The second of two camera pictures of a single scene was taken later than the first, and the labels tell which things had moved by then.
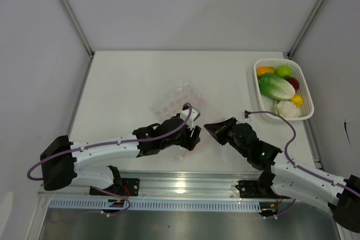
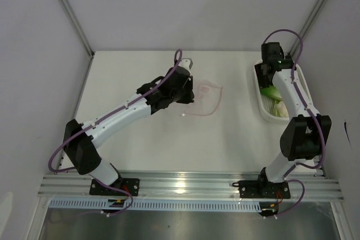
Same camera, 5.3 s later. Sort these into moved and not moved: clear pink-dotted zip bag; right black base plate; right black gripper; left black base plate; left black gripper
Moved: right black gripper; left black gripper; clear pink-dotted zip bag
Not moved: right black base plate; left black base plate
